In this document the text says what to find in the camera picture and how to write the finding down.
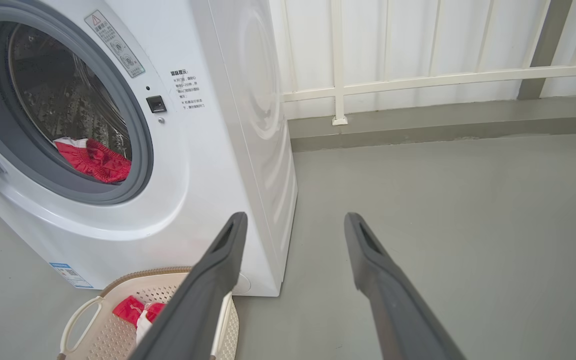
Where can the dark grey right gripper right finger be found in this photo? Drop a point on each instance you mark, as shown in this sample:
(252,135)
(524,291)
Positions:
(398,310)

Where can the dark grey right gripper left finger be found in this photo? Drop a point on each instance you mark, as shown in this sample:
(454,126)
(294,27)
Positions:
(193,310)

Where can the red and white garment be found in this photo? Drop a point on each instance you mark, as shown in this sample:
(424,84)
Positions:
(128,309)
(95,162)

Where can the cream perforated plastic laundry basket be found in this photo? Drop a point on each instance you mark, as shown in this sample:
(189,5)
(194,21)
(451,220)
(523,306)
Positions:
(98,335)

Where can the white front-load washing machine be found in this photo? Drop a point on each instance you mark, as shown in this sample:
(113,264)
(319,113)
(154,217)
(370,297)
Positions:
(218,175)

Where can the stainless steel washing machine drum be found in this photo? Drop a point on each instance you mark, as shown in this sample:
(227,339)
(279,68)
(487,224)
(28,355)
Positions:
(63,95)

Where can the round white filter cover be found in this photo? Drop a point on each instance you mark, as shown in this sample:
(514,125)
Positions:
(243,284)

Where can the blue energy label sticker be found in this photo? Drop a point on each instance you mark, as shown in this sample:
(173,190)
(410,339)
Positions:
(70,276)

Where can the white metal railing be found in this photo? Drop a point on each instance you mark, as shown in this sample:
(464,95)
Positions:
(338,75)

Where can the grey warning sticker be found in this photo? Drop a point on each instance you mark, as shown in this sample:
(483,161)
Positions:
(114,43)

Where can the grey vertical post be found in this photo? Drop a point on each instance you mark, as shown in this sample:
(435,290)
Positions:
(543,50)

